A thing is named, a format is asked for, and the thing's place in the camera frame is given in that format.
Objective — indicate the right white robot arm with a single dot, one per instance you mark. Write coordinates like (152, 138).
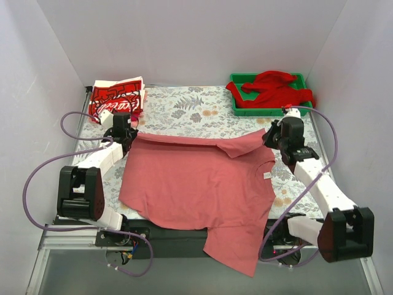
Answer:
(347, 231)

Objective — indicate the floral patterned table mat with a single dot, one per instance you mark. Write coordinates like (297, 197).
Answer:
(206, 112)

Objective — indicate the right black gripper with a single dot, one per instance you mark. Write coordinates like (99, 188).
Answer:
(271, 137)

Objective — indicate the green plastic bin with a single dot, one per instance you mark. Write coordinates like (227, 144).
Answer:
(266, 112)

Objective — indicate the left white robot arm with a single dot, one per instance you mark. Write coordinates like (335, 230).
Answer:
(80, 192)

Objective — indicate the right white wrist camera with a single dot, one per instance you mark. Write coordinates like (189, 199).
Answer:
(290, 111)

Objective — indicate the folded red printed shirt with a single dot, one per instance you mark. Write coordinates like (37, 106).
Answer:
(123, 104)

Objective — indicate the folded magenta shirt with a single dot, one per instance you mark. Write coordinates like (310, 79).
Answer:
(135, 116)

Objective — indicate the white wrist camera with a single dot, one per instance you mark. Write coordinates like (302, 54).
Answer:
(290, 111)
(106, 118)

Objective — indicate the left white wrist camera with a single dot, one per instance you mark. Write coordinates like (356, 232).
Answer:
(106, 118)

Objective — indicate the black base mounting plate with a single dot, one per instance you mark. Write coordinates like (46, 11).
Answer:
(170, 243)

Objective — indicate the red t shirt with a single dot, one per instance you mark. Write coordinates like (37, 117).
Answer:
(270, 89)

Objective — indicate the folded white shirt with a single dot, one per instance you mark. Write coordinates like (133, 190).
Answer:
(111, 90)

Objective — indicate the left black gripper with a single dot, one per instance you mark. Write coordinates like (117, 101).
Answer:
(129, 139)

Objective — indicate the pink t shirt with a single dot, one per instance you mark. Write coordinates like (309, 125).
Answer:
(221, 185)

